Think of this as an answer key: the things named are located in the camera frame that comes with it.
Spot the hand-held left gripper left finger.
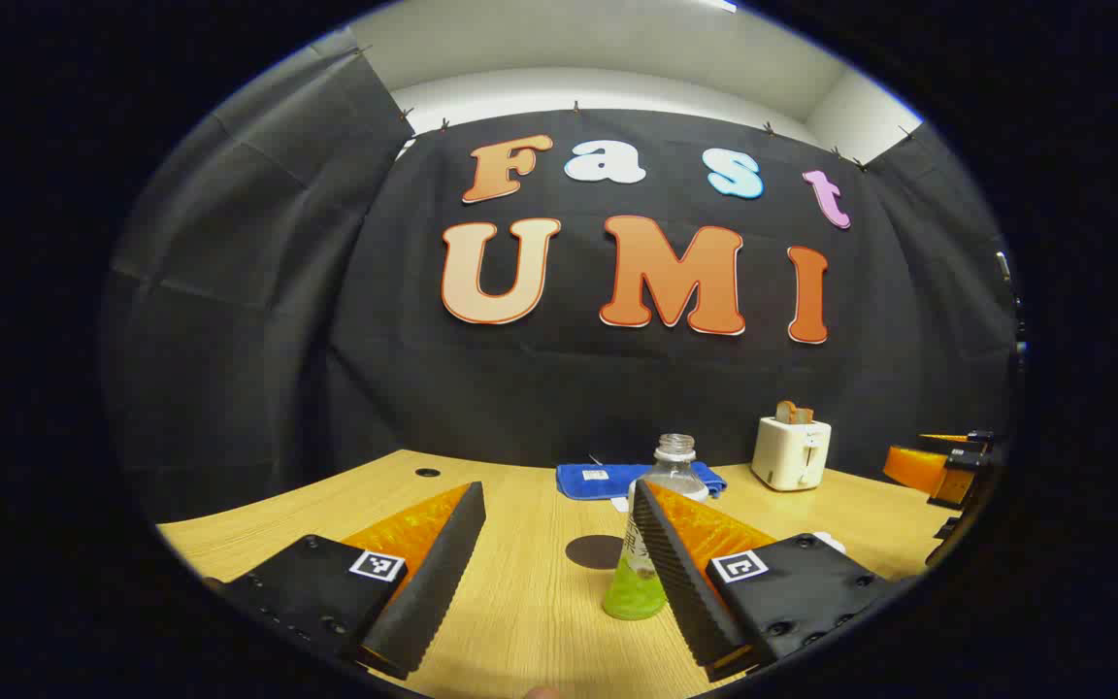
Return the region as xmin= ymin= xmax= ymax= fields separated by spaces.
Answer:
xmin=205 ymin=481 xmax=487 ymax=681

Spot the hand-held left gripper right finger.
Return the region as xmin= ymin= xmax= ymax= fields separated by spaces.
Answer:
xmin=631 ymin=479 xmax=895 ymax=683

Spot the dark round coaster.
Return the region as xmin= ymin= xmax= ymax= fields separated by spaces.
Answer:
xmin=565 ymin=535 xmax=629 ymax=571

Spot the clear water bottle green label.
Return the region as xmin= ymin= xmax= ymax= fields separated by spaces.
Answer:
xmin=603 ymin=434 xmax=711 ymax=621

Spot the white toaster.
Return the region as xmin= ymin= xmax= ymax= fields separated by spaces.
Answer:
xmin=751 ymin=416 xmax=833 ymax=492

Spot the blue cloth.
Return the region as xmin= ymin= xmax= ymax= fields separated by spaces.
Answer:
xmin=557 ymin=462 xmax=728 ymax=502

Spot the black tripod stand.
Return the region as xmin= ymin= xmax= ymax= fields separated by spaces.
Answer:
xmin=994 ymin=250 xmax=1030 ymax=375

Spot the black backdrop cloth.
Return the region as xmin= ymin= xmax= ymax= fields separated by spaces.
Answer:
xmin=103 ymin=24 xmax=1022 ymax=525

